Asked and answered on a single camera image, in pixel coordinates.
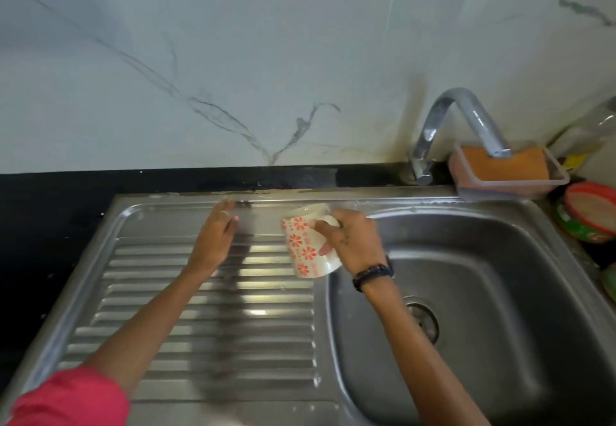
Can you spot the person's left hand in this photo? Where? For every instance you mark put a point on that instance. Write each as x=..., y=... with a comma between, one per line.
x=214, y=240

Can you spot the person's right hand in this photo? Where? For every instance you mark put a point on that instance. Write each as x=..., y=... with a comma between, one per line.
x=353, y=242

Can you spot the person's left fingers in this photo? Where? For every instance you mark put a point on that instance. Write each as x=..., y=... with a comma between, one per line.
x=225, y=218

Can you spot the person's right thumb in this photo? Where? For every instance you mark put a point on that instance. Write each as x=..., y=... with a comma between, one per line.
x=323, y=234

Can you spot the white cup with red flowers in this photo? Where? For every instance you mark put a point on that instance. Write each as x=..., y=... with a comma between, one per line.
x=308, y=242

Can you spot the person's right forearm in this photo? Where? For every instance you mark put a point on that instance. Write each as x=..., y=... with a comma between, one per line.
x=423, y=358

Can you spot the person's left forearm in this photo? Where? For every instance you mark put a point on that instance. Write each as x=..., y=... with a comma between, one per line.
x=144, y=329

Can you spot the black wristband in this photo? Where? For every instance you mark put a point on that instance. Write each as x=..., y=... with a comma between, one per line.
x=373, y=274

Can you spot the stainless steel sink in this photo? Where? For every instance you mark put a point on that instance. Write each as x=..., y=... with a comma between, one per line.
x=308, y=315

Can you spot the sink drain strainer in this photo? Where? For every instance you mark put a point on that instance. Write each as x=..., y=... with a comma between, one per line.
x=423, y=319

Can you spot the chrome faucet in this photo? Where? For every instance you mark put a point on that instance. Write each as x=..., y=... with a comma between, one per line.
x=462, y=122

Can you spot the clear plastic sponge tray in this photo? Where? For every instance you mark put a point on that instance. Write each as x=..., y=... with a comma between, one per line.
x=510, y=185

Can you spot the orange sponge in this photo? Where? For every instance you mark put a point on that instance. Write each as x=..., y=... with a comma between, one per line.
x=519, y=165

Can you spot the red sleeve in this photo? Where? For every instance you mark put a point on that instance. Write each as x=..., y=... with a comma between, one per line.
x=72, y=399

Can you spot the round red and green container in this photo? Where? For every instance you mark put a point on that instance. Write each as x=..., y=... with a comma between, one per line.
x=589, y=211

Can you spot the clear plastic bottle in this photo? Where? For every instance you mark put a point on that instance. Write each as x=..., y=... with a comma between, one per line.
x=584, y=134

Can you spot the green object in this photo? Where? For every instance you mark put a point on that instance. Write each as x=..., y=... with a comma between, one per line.
x=610, y=282

